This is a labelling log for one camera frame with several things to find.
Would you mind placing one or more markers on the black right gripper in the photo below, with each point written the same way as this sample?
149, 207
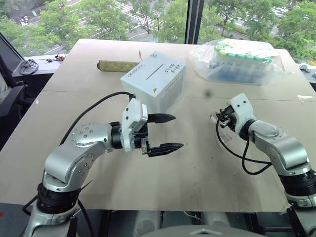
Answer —
229, 117

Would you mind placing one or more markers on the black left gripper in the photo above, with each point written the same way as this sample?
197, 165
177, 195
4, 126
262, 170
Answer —
141, 138

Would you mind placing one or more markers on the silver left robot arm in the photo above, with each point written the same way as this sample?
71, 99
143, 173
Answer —
74, 158

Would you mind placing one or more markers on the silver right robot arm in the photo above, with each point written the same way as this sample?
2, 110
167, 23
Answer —
286, 150

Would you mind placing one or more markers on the white box with slot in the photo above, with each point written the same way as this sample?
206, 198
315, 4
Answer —
158, 81

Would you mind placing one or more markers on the clear plastic bag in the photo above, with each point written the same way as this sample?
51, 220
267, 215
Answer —
205, 66

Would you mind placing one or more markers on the rack of green-capped tubes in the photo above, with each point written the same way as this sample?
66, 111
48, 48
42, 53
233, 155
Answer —
242, 61

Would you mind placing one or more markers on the small thin brown stick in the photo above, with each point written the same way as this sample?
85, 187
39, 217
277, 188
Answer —
140, 55

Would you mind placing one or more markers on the grey rounded robot leg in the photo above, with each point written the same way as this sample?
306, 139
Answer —
217, 222
149, 223

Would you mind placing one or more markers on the grey device on ledge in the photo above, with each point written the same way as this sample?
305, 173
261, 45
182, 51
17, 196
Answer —
308, 69

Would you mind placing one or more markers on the grey robot torso front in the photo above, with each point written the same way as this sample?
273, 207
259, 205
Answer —
197, 232

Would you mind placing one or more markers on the small parts on ledge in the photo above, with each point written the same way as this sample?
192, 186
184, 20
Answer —
55, 58

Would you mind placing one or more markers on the black chair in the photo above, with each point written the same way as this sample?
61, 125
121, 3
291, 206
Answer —
10, 91

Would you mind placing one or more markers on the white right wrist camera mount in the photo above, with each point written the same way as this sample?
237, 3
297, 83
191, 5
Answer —
243, 108

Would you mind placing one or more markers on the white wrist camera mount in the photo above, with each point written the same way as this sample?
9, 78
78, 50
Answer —
243, 108
130, 118

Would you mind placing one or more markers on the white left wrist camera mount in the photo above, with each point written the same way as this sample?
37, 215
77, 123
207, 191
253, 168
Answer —
130, 118

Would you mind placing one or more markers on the black window frame post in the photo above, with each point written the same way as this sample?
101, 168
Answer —
193, 19

